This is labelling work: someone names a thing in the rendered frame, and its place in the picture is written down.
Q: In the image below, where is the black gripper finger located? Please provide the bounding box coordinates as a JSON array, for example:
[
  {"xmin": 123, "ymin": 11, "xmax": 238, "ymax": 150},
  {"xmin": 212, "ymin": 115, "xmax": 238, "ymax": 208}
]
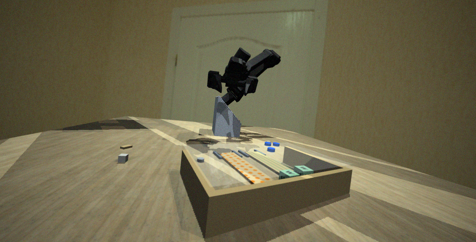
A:
[
  {"xmin": 244, "ymin": 78, "xmax": 254, "ymax": 96},
  {"xmin": 212, "ymin": 74, "xmax": 222, "ymax": 93}
]

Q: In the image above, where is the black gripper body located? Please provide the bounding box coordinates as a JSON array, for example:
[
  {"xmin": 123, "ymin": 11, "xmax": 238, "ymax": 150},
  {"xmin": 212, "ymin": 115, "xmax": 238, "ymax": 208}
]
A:
[{"xmin": 207, "ymin": 70, "xmax": 258, "ymax": 93}]

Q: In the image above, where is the tan open-top wooden tray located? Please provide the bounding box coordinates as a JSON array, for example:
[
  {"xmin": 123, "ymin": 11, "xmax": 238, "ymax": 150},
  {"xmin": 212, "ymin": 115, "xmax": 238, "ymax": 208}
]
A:
[{"xmin": 180, "ymin": 143, "xmax": 353, "ymax": 239}]

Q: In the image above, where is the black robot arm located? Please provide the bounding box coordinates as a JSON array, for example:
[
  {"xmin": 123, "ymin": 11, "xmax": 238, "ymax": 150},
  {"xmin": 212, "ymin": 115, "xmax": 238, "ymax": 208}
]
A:
[{"xmin": 222, "ymin": 48, "xmax": 281, "ymax": 106}]

